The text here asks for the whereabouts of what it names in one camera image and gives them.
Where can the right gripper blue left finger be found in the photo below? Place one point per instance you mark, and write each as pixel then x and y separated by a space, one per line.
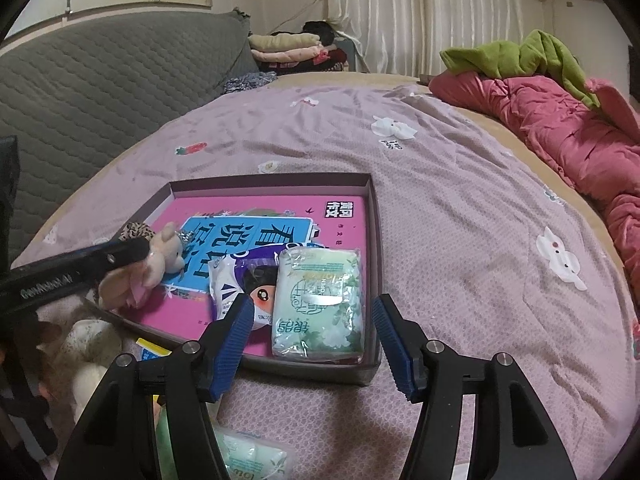
pixel 223 344

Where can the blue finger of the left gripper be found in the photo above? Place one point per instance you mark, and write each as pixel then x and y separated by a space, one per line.
pixel 91 264

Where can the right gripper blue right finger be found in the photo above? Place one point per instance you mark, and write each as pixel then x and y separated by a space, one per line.
pixel 402 341

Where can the teddy bear pink dress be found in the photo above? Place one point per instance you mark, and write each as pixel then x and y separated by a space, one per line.
pixel 145 269

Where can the white floral scrunchie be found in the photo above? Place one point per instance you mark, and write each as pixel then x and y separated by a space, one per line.
pixel 90 341

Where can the purple cartoon tissue pack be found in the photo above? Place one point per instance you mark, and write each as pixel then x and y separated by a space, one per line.
pixel 253 273

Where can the green floral tissue pack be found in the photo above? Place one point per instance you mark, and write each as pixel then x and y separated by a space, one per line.
pixel 317 311

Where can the leopard print scrunchie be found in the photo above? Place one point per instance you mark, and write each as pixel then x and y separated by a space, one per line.
pixel 134 229

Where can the teddy bear purple dress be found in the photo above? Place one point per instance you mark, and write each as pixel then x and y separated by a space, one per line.
pixel 73 380

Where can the green makeup sponge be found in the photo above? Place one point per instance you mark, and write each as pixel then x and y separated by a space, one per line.
pixel 164 450

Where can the person's left hand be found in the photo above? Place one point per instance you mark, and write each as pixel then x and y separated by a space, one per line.
pixel 49 337

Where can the pink and blue book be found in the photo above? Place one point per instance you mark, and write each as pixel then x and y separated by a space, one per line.
pixel 215 226

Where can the shallow dark cardboard box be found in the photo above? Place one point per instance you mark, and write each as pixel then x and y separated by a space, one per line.
pixel 360 373

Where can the pink patterned bed sheet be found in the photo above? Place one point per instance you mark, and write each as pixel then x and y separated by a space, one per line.
pixel 475 247

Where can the grey quilted headboard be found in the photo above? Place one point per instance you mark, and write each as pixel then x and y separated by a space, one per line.
pixel 76 98

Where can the dark patterned cloth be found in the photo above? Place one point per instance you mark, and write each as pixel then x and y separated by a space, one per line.
pixel 248 81

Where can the pink quilted comforter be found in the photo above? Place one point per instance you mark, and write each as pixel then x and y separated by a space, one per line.
pixel 596 152

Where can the stack of folded clothes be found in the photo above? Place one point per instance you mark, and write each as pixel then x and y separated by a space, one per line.
pixel 316 48

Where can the green blanket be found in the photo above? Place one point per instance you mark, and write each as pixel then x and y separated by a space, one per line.
pixel 540 53

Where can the white pleated curtain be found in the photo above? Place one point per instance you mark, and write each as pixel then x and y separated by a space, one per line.
pixel 405 37

